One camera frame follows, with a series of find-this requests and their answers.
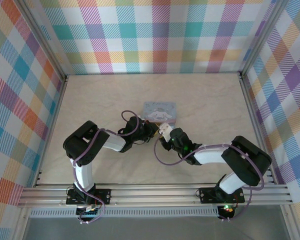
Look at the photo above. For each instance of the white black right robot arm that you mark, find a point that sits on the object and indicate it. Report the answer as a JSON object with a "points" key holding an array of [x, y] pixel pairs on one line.
{"points": [[245, 157]]}

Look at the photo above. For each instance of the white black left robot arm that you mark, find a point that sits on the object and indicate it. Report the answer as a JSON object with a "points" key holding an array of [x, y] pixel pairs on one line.
{"points": [[82, 140]]}

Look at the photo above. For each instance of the blue cartoon tin box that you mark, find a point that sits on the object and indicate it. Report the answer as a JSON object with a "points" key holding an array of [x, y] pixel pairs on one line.
{"points": [[160, 110]]}

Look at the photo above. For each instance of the wide aluminium base beam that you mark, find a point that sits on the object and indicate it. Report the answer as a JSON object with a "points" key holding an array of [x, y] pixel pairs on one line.
{"points": [[152, 195]]}

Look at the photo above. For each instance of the small controller board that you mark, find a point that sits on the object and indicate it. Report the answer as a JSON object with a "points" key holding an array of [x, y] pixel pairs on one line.
{"points": [[90, 210], [227, 208]]}

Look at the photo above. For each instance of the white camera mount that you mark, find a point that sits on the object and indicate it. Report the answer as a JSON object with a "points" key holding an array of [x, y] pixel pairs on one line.
{"points": [[165, 131]]}

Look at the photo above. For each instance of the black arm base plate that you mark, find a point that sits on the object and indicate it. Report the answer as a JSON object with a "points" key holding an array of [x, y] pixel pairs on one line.
{"points": [[204, 195], [105, 196]]}

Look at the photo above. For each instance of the aluminium side rail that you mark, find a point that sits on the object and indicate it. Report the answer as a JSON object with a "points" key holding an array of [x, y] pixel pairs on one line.
{"points": [[258, 130], [52, 130]]}

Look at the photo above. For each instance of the aluminium frame post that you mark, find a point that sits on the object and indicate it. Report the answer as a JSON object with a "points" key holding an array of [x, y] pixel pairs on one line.
{"points": [[262, 37], [40, 37]]}

